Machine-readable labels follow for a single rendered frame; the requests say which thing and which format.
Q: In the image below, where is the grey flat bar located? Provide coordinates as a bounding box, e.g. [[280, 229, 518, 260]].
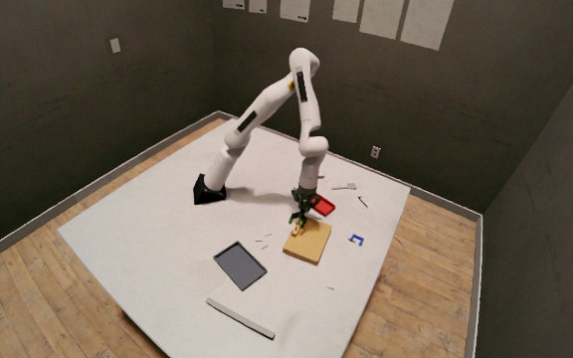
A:
[[331, 183, 357, 190], [206, 297, 275, 340]]

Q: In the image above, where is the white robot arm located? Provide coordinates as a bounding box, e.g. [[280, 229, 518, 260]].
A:
[[204, 48, 328, 191]]

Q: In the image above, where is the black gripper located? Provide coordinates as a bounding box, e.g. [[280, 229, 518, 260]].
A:
[[291, 183, 322, 213]]

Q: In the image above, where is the black spring clamp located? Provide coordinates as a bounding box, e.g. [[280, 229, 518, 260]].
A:
[[288, 201, 307, 228]]

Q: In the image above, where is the red shallow tray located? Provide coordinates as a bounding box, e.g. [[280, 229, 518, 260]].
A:
[[311, 193, 336, 218]]

